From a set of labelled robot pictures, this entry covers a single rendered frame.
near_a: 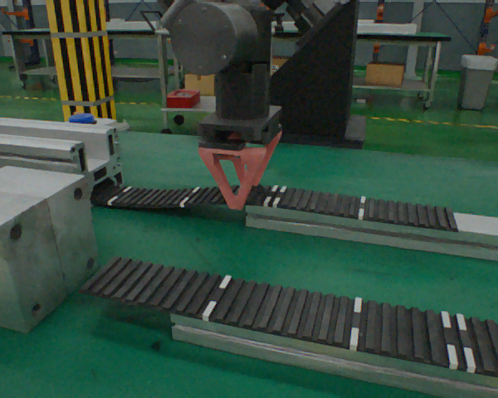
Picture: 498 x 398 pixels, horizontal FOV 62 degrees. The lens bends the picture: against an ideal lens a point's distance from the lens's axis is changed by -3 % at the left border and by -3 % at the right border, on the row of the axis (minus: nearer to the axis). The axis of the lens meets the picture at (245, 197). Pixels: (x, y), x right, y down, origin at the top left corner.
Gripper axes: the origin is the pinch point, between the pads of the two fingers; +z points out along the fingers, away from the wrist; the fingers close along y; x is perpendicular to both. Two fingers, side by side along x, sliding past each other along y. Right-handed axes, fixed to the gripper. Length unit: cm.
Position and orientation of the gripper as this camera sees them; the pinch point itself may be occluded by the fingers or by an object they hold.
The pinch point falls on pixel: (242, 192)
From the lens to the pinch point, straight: 48.8
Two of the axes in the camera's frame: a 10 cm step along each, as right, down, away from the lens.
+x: 9.6, 1.2, -2.6
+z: 0.0, 9.2, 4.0
